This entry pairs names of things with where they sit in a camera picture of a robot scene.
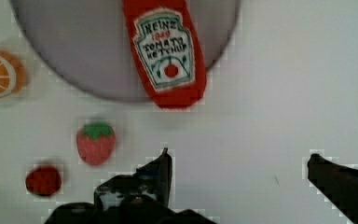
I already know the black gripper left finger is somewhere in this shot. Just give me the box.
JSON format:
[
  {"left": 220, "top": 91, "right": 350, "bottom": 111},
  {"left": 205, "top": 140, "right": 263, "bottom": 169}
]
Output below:
[{"left": 44, "top": 149, "right": 217, "bottom": 224}]

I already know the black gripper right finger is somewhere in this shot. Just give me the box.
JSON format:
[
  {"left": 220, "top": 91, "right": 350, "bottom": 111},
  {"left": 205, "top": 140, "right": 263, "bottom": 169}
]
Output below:
[{"left": 307, "top": 153, "right": 358, "bottom": 224}]

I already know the red plush ketchup bottle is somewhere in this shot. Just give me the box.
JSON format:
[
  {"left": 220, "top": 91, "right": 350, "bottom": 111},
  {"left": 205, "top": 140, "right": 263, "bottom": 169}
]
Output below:
[{"left": 122, "top": 0, "right": 207, "bottom": 109}]

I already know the grey round plate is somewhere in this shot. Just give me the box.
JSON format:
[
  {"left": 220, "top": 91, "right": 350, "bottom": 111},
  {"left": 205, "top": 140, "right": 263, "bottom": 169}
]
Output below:
[{"left": 8, "top": 0, "right": 242, "bottom": 102}]

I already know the plush strawberry toy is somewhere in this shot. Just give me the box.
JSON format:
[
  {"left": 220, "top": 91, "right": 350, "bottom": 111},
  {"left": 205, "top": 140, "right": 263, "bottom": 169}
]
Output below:
[{"left": 76, "top": 122, "right": 116, "bottom": 165}]

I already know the small red round toy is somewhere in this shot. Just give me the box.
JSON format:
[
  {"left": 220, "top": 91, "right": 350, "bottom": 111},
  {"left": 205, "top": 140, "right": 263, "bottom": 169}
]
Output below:
[{"left": 25, "top": 165, "right": 62, "bottom": 197}]

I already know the orange slice toy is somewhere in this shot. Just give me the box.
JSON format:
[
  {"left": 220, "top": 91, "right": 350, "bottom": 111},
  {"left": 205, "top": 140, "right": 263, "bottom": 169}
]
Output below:
[{"left": 0, "top": 50, "right": 27, "bottom": 98}]

